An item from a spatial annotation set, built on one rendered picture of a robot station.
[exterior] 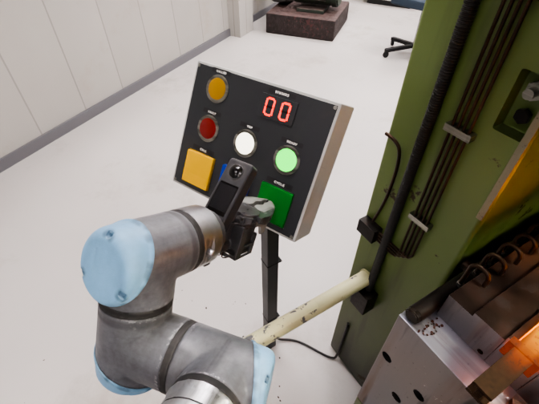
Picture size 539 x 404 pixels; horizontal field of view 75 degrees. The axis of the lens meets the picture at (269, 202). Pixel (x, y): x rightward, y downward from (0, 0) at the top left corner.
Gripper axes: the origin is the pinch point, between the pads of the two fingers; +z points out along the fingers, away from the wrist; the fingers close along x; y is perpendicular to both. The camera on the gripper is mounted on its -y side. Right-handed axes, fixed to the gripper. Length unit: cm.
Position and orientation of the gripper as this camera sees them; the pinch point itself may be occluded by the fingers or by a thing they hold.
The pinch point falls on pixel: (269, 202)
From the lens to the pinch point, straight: 70.0
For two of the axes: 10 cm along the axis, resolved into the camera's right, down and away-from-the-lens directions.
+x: 8.3, 3.9, -4.0
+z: 4.8, -1.4, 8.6
